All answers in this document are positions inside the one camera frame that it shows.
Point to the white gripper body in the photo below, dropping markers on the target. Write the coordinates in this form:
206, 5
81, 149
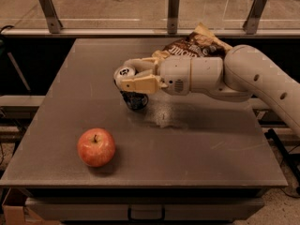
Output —
173, 75

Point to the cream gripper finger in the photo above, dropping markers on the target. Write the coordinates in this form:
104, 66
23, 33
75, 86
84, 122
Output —
148, 84
143, 64

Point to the blue pepsi can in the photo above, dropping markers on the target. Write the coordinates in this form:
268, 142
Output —
134, 101

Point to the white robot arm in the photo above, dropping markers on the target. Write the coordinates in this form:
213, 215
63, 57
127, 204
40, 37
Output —
243, 72

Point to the brown sea salt chip bag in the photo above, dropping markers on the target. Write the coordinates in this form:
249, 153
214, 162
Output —
200, 43

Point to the red apple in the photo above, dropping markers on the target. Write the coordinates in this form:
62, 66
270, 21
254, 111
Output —
96, 147

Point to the grey table drawer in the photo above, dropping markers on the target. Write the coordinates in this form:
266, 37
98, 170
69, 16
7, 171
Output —
113, 209

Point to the cardboard box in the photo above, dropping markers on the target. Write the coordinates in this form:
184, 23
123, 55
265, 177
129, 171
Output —
16, 213

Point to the metal rail bar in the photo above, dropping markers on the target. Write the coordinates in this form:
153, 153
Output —
98, 33

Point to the middle metal bracket post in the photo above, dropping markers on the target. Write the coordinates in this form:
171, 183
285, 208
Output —
172, 17

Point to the metal bracket post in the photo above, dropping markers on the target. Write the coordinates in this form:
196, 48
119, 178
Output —
172, 17
52, 20
251, 24

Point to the right metal bracket post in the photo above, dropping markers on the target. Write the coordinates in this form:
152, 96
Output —
251, 24

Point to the left metal bracket post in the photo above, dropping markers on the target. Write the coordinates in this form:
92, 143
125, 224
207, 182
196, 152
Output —
52, 20

